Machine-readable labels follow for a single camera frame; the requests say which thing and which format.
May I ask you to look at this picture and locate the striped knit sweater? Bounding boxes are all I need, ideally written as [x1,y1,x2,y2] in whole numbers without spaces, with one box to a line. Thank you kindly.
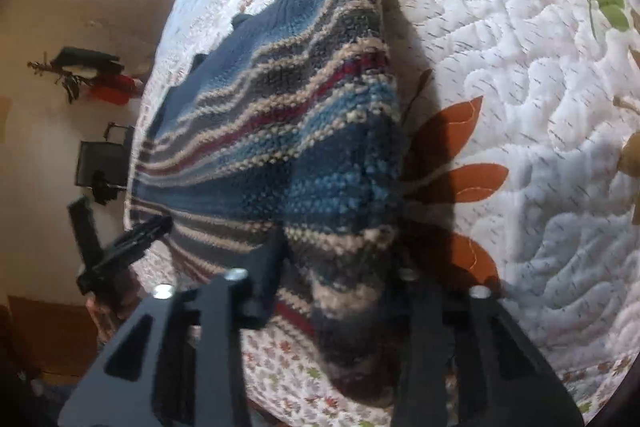
[127,0,402,407]

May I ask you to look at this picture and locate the red bag on wall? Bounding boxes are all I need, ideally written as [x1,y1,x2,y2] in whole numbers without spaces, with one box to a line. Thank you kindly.
[89,75,144,106]

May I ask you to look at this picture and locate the person's left hand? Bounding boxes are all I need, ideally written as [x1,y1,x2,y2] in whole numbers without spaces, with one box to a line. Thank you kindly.
[86,270,144,347]

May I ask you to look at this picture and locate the black chair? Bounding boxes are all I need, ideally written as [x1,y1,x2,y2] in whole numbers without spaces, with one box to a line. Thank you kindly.
[75,122,134,206]

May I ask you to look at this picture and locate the floral quilted bedspread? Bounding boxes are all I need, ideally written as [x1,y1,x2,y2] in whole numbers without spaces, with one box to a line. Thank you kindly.
[121,0,640,427]

